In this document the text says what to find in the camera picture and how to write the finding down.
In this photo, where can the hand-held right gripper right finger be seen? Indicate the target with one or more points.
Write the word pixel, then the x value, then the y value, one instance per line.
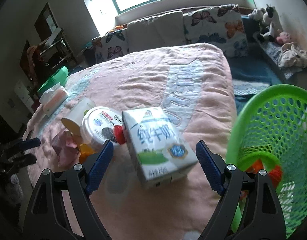
pixel 211 167

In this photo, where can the white milk carton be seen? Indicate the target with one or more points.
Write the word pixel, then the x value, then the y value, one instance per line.
pixel 156 140

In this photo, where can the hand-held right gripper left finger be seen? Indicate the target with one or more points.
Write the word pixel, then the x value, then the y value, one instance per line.
pixel 99 166

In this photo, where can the pink plush toy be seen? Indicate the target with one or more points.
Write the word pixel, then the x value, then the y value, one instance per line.
pixel 284 37

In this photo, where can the orange yellow plastic wrapper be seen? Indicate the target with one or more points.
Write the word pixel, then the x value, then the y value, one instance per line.
pixel 84 152

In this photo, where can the hanging red clothes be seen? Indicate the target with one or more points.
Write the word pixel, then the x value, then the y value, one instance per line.
pixel 33 60

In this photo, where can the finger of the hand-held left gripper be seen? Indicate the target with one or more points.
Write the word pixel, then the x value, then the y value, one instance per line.
pixel 26 160
pixel 31 143

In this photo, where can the pink tissue pack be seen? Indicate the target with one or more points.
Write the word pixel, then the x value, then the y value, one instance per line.
pixel 53 100

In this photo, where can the pink blanket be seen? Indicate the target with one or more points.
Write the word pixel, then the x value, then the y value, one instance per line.
pixel 143 80

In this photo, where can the pink wrapper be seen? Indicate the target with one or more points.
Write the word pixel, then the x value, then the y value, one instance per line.
pixel 64 150

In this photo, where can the grey plush toy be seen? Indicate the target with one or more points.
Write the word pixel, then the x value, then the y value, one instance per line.
pixel 256 13

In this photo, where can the green plastic basin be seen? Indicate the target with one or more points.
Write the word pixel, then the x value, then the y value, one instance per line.
pixel 56 77

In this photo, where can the grey pillow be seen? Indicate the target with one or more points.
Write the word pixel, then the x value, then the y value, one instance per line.
pixel 156 30

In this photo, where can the wooden rack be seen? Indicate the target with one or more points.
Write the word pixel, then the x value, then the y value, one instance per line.
pixel 58 45

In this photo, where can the translucent cup with yellow lid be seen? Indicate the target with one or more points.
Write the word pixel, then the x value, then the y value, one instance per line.
pixel 81 107

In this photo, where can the cow plush toy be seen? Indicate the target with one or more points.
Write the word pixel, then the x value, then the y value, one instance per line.
pixel 272 20

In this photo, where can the green plastic basket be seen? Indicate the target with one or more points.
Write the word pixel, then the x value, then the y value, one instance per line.
pixel 239 116

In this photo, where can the crumpled beige cloth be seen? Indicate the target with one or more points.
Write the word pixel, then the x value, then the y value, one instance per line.
pixel 293 55

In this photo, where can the small butterfly pillow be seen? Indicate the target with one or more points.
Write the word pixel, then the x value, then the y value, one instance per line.
pixel 111 46

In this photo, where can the white yogurt cup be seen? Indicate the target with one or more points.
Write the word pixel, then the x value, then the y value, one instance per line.
pixel 98 125

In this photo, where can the orange snack packet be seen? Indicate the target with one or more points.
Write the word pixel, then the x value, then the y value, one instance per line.
pixel 258 166

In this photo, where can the large butterfly pillow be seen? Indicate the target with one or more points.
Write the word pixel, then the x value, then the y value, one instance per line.
pixel 213 27

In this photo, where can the dark wooden door frame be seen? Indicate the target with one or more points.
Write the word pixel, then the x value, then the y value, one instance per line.
pixel 47 20

